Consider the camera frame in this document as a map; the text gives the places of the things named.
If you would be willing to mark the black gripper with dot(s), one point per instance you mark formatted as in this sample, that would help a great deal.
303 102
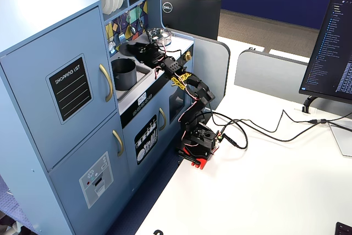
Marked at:
143 54

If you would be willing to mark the dark gray pot lid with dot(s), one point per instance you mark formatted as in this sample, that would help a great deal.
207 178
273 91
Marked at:
127 49

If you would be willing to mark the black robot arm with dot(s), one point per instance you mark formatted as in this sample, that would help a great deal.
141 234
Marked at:
198 100

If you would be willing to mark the steel ladle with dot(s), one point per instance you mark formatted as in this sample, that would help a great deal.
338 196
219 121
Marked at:
133 30

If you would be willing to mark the steel slotted spatula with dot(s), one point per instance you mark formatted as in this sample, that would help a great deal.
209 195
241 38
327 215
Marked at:
121 38

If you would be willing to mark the gray sink basin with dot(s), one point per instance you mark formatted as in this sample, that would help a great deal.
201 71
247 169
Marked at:
144 74

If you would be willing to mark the shiny steel pot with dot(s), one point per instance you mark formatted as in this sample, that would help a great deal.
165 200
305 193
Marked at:
165 41

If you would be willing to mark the steel small spoon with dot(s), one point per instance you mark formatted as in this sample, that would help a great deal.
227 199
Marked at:
142 24

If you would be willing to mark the steel skimmer spoon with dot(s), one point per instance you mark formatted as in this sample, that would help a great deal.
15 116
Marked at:
111 45

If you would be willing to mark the dark gray pot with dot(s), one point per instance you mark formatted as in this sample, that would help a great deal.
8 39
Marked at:
125 78

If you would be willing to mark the gold stove knob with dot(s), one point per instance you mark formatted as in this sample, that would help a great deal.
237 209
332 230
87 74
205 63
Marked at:
188 55

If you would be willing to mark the black Dell monitor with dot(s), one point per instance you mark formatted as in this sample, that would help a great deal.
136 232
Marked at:
192 17

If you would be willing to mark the gray desk divider panel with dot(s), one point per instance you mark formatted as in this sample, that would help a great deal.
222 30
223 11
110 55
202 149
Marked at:
269 78
209 61

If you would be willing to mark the black shopping list board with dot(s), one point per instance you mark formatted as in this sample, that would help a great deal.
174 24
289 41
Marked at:
70 89

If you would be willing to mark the blue dishwasher door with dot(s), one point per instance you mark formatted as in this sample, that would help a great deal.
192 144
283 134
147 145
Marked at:
129 149

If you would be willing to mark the black table clamp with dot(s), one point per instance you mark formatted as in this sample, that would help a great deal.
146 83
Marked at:
189 158

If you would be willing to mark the blue freezer door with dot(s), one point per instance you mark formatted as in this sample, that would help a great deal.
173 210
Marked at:
33 108

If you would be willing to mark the blue toy kitchen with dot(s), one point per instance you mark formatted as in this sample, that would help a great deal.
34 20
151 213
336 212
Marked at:
27 4

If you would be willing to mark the blue fridge door with dispenser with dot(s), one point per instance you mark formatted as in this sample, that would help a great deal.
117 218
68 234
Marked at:
68 169

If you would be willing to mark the monitor showing code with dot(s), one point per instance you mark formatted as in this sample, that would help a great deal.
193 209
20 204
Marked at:
330 53

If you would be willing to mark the silver monitor stand base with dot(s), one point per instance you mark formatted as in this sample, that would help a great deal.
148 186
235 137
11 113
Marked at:
342 141

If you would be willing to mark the black keyboard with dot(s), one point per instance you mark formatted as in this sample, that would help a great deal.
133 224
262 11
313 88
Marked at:
345 229

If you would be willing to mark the red robot base mount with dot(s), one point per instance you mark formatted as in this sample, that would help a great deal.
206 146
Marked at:
202 163

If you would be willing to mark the black monitor mount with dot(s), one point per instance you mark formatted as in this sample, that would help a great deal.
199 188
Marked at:
308 105

